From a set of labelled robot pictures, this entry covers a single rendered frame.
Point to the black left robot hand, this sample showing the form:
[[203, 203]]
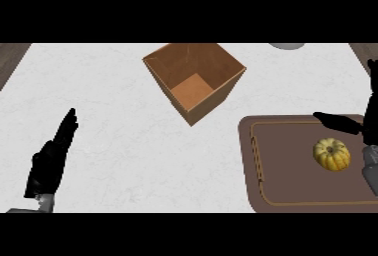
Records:
[[49, 163]]

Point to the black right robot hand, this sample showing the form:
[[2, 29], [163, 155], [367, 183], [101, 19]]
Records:
[[370, 116]]

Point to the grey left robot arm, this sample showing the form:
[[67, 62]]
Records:
[[40, 204]]

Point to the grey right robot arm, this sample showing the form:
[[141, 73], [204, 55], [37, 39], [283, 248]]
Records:
[[371, 170]]

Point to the yellow squash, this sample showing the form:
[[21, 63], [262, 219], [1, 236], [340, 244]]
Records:
[[331, 154]]

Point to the brown tray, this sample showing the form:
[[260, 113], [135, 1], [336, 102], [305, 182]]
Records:
[[296, 173]]

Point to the brown cardboard box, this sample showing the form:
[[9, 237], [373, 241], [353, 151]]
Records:
[[194, 81]]

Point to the grey round object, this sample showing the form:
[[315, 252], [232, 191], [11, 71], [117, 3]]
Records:
[[287, 46]]

